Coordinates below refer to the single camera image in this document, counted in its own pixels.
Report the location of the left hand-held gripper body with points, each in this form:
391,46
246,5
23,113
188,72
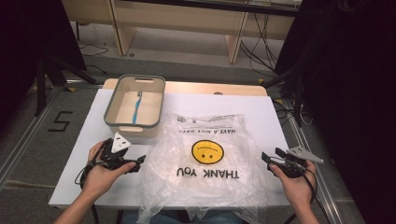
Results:
120,143

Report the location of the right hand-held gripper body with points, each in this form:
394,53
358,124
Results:
302,154

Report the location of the blue toothbrush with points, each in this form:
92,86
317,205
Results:
135,109

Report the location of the beige basin grey rim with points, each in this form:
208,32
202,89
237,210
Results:
124,84

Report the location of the clear plastic bag yellow face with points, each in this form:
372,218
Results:
202,193

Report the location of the person's right hand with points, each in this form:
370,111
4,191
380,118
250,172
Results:
297,189

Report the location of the person's left hand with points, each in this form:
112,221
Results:
99,180

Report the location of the white board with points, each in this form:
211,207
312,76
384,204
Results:
93,124

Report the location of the black stand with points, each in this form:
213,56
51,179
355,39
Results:
40,87
299,93

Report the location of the yellow floor tape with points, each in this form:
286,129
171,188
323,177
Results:
71,89
261,81

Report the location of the black curtain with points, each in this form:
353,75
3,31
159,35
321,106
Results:
358,93
31,31

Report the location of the wooden table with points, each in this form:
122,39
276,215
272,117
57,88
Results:
186,87

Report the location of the light wooden desk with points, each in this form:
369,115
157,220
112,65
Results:
174,21

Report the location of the metal floor rail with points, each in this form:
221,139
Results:
28,137
84,82
317,177

